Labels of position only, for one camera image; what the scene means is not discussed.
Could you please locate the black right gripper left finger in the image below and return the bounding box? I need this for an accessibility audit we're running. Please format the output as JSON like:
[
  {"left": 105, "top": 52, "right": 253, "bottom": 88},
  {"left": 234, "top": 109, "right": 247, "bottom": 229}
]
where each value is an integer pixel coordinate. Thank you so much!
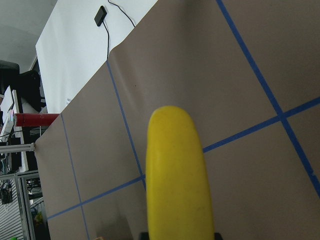
[{"left": 138, "top": 232, "right": 150, "bottom": 240}]

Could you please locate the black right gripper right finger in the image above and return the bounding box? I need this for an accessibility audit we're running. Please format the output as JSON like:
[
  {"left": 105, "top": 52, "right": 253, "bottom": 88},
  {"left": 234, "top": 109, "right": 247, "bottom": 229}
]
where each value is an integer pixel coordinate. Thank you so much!
[{"left": 214, "top": 232, "right": 223, "bottom": 240}]

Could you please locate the red cylinder tube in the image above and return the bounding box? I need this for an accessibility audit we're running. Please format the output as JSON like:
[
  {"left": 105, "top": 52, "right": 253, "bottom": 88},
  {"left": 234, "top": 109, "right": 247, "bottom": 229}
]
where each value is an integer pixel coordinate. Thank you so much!
[{"left": 14, "top": 113, "right": 60, "bottom": 127}]

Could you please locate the brown paper table mat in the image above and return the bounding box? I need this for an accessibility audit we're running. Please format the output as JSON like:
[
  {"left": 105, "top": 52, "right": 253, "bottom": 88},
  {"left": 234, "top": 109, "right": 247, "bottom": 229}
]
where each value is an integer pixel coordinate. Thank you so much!
[{"left": 35, "top": 0, "right": 320, "bottom": 240}]

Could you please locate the small black adapter box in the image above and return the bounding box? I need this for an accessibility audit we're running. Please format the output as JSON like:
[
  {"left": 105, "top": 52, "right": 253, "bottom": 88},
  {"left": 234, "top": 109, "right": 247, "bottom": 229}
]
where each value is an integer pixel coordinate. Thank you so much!
[{"left": 94, "top": 5, "right": 107, "bottom": 27}]

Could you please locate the aluminium frame rail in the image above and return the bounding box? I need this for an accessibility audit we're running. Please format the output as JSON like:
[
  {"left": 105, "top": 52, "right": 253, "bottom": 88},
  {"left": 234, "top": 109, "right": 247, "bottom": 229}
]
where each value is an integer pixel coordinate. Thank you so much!
[{"left": 0, "top": 143, "right": 36, "bottom": 154}]

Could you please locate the thin black cable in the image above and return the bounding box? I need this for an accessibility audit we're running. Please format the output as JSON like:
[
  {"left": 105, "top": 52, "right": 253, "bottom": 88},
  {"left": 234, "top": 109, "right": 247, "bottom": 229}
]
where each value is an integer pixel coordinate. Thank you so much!
[{"left": 101, "top": 0, "right": 137, "bottom": 61}]

